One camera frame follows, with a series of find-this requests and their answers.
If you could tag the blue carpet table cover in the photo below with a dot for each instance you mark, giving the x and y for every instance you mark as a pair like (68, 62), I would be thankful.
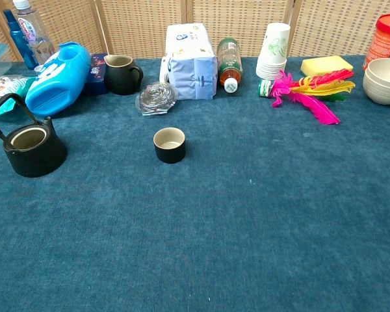
(214, 227)

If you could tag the white tissue pack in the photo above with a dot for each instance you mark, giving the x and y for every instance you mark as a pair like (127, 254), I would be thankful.
(190, 71)

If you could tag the brown tea plastic bottle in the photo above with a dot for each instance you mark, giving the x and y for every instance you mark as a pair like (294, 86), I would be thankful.
(229, 61)

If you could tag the black ceramic pitcher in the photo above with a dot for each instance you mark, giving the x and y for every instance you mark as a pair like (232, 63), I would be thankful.
(118, 79)

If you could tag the dark blue printed box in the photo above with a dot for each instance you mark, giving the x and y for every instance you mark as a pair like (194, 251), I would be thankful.
(97, 76)

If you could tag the colourful feather shuttlecock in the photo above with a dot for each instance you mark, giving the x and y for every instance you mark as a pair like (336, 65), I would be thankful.
(312, 104)

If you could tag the white paper cup stack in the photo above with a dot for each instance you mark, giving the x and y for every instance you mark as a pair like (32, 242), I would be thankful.
(274, 48)

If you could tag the wicker folding screen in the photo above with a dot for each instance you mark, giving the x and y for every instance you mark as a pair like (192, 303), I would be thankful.
(143, 26)

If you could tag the blue detergent bottle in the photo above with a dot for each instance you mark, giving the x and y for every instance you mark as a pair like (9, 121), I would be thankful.
(57, 84)

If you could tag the yellow sponge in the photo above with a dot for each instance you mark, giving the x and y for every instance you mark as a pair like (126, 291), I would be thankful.
(325, 65)

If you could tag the small white bottle cap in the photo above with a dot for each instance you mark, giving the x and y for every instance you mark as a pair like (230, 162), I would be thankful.
(38, 68)

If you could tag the beige bowl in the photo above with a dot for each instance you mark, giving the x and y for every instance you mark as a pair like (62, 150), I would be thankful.
(388, 70)
(382, 96)

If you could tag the clear water bottle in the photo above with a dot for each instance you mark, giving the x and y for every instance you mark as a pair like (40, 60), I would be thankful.
(34, 31)

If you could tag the white green snack bag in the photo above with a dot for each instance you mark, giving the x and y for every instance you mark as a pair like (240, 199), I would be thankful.
(1, 87)

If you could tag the dark blue plastic bottle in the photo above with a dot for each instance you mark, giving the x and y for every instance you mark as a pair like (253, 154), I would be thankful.
(19, 42)

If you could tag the orange lidded canister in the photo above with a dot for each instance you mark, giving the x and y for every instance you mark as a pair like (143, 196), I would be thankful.
(385, 39)

